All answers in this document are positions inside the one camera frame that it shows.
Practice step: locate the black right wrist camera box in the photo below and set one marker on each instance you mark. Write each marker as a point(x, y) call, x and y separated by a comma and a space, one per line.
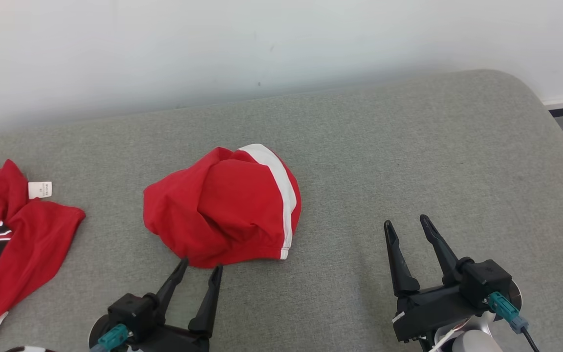
point(484, 281)

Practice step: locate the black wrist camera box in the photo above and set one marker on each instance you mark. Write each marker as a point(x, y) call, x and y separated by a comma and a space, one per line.
point(132, 310)
point(484, 281)

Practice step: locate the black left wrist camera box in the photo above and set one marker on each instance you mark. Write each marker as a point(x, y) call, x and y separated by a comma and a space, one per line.
point(132, 310)

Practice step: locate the red Bulls basketball jersey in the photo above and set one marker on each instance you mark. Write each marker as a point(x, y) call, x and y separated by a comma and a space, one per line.
point(32, 244)

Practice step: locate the red shorts with white stripe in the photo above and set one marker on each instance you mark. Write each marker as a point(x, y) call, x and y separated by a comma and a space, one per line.
point(223, 210)

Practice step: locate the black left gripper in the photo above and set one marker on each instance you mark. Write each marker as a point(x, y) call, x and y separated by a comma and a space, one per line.
point(174, 342)

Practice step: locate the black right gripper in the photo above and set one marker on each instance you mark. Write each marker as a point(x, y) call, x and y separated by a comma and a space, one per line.
point(428, 308)

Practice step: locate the grey fabric sofa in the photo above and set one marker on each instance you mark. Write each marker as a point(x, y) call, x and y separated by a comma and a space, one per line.
point(408, 146)

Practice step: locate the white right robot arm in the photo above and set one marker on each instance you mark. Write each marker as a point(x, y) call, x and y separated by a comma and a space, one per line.
point(472, 342)

